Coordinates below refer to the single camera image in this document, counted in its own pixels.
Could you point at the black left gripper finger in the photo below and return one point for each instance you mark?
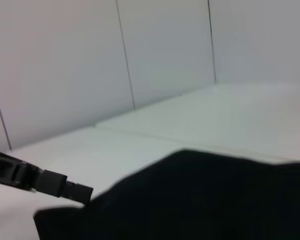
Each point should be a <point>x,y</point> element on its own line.
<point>78,191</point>
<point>52,183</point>

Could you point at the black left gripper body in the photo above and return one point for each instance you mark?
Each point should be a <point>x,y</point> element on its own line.
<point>10,170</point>

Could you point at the black shirt with FREE print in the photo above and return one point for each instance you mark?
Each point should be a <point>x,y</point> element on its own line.
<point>190,200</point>

